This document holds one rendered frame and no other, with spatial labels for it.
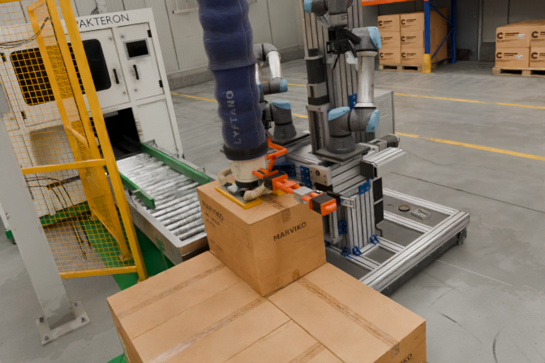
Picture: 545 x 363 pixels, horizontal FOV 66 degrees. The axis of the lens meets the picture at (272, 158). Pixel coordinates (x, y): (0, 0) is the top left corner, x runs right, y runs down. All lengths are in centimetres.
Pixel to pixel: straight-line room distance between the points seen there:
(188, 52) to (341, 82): 991
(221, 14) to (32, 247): 192
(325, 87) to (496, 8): 825
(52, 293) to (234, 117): 183
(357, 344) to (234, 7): 148
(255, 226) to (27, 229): 160
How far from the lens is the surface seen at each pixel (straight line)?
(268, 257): 204
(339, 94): 249
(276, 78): 256
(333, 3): 188
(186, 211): 315
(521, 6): 1034
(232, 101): 198
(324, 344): 187
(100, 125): 300
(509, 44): 906
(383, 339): 188
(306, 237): 213
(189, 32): 1225
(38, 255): 311
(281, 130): 266
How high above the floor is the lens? 185
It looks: 20 degrees down
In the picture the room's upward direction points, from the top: 8 degrees counter-clockwise
